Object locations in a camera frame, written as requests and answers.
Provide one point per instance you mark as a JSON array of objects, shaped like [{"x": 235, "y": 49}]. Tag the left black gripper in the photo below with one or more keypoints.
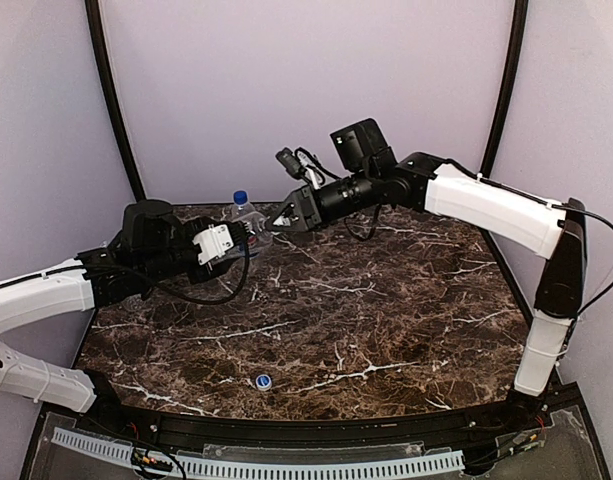
[{"x": 238, "y": 235}]

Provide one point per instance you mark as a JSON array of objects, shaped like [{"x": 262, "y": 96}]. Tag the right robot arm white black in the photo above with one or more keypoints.
[{"x": 552, "y": 230}]

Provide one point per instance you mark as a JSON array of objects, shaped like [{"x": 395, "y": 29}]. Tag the black frame post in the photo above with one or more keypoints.
[
  {"x": 507, "y": 84},
  {"x": 111, "y": 98}
]

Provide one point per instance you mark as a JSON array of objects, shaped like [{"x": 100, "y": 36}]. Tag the right black frame post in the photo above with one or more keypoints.
[{"x": 507, "y": 84}]

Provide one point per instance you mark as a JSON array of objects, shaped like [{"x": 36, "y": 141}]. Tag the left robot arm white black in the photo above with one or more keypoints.
[{"x": 152, "y": 246}]

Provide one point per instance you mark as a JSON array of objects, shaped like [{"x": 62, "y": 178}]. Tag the clear unlabeled plastic bottle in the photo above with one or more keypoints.
[{"x": 259, "y": 238}]

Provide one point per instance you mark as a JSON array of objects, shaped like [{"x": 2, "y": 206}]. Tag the left black frame post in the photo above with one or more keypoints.
[{"x": 111, "y": 98}]

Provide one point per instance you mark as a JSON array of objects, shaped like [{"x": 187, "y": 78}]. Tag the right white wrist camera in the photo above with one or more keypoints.
[{"x": 299, "y": 169}]

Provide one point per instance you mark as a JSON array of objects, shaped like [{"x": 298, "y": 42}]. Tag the blue white Pocari cap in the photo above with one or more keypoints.
[{"x": 263, "y": 382}]

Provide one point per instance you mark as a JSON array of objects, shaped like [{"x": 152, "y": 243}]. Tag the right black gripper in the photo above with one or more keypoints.
[{"x": 306, "y": 209}]

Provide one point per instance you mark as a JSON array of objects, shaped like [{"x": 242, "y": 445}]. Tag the white slotted cable duct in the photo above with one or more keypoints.
[{"x": 221, "y": 462}]

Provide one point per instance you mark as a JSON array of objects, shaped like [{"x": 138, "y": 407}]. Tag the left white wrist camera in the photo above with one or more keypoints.
[{"x": 213, "y": 243}]

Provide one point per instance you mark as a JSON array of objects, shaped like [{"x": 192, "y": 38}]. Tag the black front table rail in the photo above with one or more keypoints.
[{"x": 467, "y": 428}]

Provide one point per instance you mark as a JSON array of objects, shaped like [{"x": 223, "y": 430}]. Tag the Pepsi bottle blue cap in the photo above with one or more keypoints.
[{"x": 242, "y": 210}]

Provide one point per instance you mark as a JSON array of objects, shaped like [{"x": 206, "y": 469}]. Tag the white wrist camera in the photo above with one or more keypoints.
[
  {"x": 213, "y": 243},
  {"x": 299, "y": 169}
]

